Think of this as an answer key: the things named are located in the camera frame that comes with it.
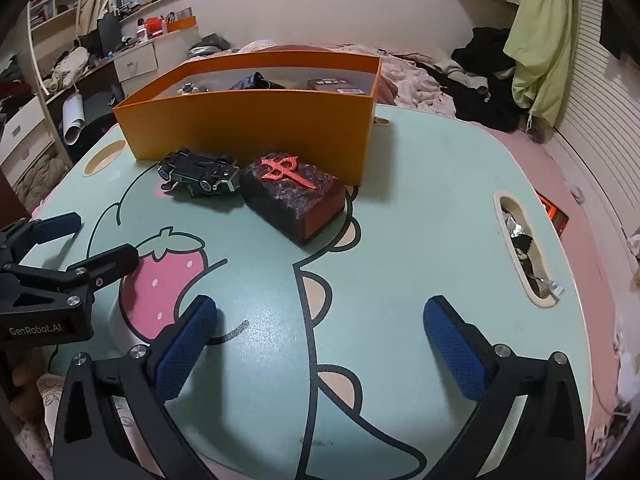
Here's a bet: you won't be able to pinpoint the dark navy cloth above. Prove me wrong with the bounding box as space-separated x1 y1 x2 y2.
230 72 288 91

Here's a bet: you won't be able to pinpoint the white low drawer unit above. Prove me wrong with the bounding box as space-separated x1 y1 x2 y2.
0 92 56 181

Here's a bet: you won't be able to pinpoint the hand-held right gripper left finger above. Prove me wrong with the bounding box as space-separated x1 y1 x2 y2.
52 294 219 480

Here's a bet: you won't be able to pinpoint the foil wrappers in desk slot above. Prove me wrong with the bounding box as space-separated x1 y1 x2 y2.
502 207 566 301

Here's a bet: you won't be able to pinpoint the small white drawer cabinet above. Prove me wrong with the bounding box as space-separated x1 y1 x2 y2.
114 40 160 83

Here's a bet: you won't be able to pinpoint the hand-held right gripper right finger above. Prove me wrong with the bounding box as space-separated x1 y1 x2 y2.
422 295 587 480

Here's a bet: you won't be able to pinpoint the light green hanging garment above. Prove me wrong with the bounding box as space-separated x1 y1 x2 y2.
502 0 581 128

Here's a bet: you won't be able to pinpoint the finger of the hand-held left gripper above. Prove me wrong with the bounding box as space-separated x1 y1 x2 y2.
0 211 82 256
0 243 140 311

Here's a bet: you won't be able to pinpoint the pile of black clothes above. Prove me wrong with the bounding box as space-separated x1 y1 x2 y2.
435 26 533 133

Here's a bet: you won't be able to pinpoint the mint cartoon print desktop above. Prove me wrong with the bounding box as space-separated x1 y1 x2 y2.
20 102 601 480

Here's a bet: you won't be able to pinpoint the brown card box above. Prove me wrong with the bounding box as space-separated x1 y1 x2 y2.
306 76 368 95

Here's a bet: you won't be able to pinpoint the black toy car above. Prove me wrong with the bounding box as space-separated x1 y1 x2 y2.
156 148 242 201

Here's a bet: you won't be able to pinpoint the red mahjong tile block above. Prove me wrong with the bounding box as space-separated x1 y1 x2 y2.
240 152 347 247

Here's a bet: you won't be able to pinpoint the white bookshelf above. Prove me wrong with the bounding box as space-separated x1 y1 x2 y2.
27 0 83 61

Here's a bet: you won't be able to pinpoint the white paper roll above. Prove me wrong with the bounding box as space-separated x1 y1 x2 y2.
61 92 86 143

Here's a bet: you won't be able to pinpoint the black monitor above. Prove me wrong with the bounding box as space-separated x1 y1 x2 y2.
97 11 122 56

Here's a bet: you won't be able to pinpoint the pink crumpled bed blanket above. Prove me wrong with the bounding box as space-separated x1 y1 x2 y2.
235 39 461 121

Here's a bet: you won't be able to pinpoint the grey bag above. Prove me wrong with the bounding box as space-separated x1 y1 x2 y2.
189 34 232 58

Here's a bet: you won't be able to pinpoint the orange cardboard box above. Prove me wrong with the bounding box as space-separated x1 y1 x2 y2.
112 50 383 187

